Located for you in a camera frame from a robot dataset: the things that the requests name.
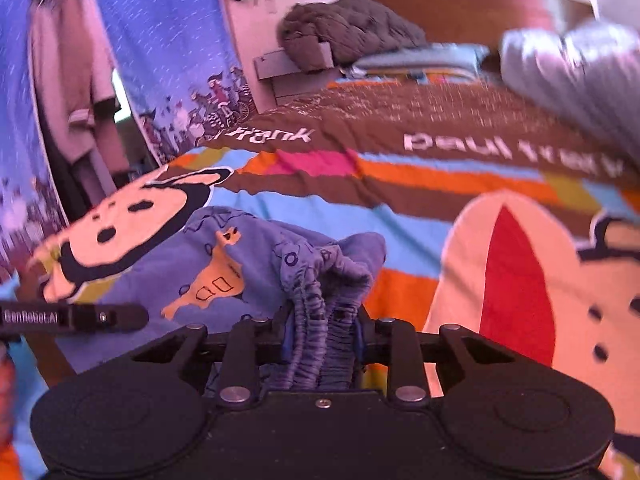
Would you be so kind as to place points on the colourful printed blanket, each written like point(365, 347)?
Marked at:
point(400, 200)

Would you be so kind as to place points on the grey duvet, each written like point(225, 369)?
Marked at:
point(580, 75)

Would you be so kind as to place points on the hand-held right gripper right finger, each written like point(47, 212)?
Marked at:
point(358, 345)

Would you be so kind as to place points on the blue printed pants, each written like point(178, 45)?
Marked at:
point(235, 260)

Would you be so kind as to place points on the wooden headboard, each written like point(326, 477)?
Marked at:
point(475, 7)

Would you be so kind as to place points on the hanging pink garment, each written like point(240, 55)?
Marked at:
point(70, 85)

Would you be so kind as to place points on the light blue pillow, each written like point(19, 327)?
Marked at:
point(420, 57)

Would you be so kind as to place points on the grey nightstand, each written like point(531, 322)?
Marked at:
point(295, 72)

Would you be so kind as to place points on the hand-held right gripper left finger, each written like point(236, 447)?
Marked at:
point(287, 337)

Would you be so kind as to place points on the blue printed curtain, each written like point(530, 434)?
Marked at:
point(15, 110)
point(165, 60)

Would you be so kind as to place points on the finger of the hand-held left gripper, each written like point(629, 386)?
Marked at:
point(110, 318)

